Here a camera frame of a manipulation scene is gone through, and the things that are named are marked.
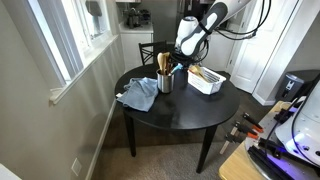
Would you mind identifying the black trash can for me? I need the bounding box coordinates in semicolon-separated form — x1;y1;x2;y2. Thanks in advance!
275;69;306;103

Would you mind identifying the white kitchen cabinet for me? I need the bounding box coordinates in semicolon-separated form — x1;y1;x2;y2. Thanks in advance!
118;21;155;73

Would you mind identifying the round black table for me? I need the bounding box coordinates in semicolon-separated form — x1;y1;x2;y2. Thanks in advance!
114;63;241;174

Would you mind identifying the dark wooden spoon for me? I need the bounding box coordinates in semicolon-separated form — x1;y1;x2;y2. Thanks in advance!
167;59;175;75

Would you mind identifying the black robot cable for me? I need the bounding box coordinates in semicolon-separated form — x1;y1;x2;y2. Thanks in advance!
215;0;273;42

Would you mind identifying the blue cloth towel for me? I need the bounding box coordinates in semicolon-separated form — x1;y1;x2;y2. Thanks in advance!
115;77;160;113

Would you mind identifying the white plastic basket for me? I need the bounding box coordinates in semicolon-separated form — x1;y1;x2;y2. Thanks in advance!
187;66;227;96

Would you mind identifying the black orange bar clamp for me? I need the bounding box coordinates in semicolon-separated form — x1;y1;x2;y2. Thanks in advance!
242;112;265;134
219;132;242;155
232;121;260;141

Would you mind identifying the black wooden chair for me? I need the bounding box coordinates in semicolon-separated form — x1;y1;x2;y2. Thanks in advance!
138;40;168;67

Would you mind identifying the light wooden workbench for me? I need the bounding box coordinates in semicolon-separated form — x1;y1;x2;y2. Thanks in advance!
218;99;320;180

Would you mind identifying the black coffee machine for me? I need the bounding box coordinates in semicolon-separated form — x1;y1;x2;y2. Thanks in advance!
122;7;142;30

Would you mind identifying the white framed window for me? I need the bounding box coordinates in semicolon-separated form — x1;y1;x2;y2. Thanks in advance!
26;0;120;106

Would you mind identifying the light wooden spoon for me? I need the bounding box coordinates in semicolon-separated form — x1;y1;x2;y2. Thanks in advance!
188;65;204;80

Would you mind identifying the blue wooden spoon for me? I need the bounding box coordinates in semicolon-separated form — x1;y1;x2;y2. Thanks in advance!
170;63;184;76

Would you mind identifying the metal utensil holder cup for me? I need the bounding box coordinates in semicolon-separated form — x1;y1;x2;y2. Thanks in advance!
156;69;175;94

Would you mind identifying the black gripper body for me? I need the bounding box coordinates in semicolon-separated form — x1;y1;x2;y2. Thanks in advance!
179;54;203;71

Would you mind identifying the white wall outlet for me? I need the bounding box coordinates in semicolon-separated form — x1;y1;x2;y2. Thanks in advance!
71;157;83;177

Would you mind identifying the white panel door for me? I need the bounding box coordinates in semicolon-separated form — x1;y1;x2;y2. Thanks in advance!
229;0;303;95

